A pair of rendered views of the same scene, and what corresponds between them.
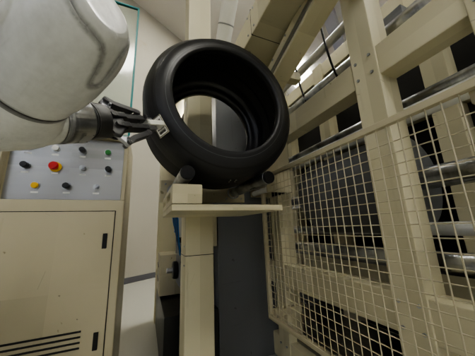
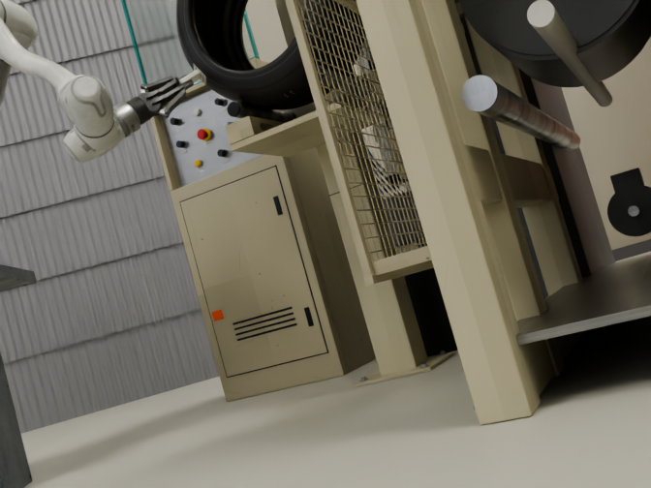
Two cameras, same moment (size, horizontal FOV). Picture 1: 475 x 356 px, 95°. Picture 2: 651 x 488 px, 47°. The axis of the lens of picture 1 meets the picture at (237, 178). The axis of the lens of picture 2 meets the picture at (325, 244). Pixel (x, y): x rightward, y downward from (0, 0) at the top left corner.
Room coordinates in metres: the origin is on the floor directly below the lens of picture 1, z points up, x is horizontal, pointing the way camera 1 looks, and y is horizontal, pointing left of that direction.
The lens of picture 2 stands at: (-0.71, -1.55, 0.30)
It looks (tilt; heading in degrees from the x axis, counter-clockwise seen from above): 4 degrees up; 48
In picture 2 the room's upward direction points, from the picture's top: 16 degrees counter-clockwise
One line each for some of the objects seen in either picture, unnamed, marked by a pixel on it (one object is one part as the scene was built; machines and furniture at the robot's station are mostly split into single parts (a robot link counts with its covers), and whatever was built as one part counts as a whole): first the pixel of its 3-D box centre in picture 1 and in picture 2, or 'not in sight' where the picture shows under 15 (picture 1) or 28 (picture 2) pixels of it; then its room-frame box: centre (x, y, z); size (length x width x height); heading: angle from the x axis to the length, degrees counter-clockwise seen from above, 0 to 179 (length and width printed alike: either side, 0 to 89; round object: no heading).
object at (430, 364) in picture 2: not in sight; (404, 367); (1.08, 0.20, 0.01); 0.27 x 0.27 x 0.02; 23
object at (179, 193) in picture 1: (179, 200); (269, 135); (0.79, 0.22, 0.83); 0.36 x 0.09 x 0.06; 23
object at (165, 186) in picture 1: (204, 192); (326, 106); (1.01, 0.16, 0.90); 0.40 x 0.03 x 0.10; 113
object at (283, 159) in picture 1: (268, 169); not in sight; (1.20, -0.18, 1.05); 0.20 x 0.15 x 0.30; 23
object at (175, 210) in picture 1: (215, 211); (311, 131); (0.85, 0.09, 0.80); 0.37 x 0.36 x 0.02; 113
